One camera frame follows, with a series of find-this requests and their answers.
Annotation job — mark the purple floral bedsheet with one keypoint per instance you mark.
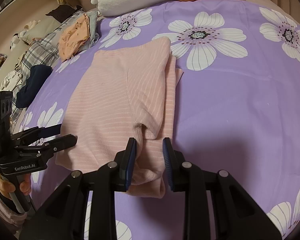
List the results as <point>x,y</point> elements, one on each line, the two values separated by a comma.
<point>227,105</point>

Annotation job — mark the orange printed cloth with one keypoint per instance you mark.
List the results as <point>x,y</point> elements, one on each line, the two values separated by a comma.
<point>72,37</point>

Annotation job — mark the navy cloth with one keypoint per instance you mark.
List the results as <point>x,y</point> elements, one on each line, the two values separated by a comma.
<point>33,82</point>

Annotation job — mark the cream pillow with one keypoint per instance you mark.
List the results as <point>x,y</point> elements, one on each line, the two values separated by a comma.
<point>43,28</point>

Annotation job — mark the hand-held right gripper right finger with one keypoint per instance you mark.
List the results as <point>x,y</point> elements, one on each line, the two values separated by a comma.
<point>166,160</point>

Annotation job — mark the person's left hand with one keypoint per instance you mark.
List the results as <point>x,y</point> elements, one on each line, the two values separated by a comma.
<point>7,187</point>

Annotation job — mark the person's left forearm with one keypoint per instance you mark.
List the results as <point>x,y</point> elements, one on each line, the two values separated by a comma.
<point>2,210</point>

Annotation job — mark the grey plaid cloth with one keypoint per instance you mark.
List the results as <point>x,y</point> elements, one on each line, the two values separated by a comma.
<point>42,47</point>

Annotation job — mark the pink striped sweater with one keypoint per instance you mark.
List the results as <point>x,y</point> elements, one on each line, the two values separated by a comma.
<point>102,105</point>

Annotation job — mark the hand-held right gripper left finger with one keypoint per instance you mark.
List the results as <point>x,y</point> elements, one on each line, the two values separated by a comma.
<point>130,160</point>

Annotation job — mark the light blue cloth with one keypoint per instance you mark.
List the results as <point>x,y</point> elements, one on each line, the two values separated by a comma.
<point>93,30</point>

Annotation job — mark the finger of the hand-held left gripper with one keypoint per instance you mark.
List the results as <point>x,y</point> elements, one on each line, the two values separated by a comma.
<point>50,130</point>
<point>62,142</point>

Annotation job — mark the small white plush toy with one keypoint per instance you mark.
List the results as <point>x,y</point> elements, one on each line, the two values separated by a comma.
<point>18,36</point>

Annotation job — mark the dark brown cloth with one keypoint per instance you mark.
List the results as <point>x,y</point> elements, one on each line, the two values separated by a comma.
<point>61,12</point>

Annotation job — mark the white floral cloth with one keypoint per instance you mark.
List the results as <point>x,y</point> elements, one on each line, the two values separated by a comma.
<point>11,77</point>

